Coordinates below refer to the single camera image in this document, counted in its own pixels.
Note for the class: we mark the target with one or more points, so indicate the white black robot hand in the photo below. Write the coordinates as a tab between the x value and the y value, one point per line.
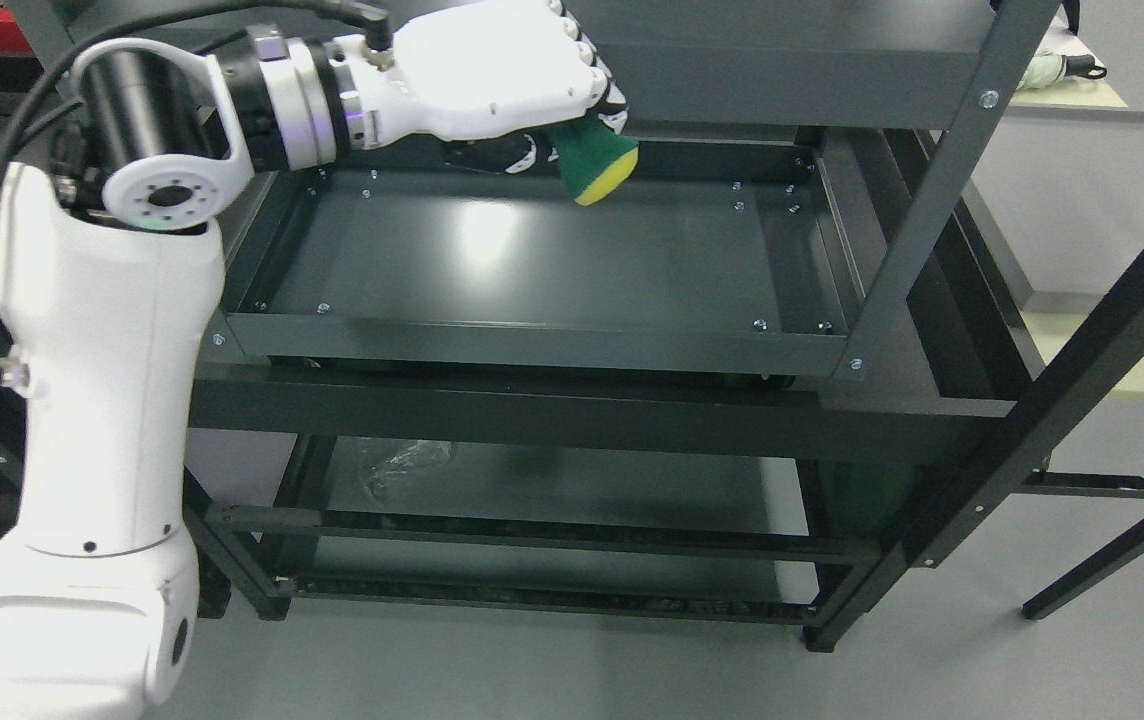
480	71

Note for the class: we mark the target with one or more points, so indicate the green yellow sponge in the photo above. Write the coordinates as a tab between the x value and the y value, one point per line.
593	160

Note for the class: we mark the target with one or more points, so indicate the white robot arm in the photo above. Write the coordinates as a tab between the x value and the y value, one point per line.
99	578

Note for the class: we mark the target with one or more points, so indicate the dark grey shelf unit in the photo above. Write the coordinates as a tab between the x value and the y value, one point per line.
787	273

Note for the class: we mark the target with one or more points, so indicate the clear plastic bag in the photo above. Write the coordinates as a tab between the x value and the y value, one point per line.
388	466

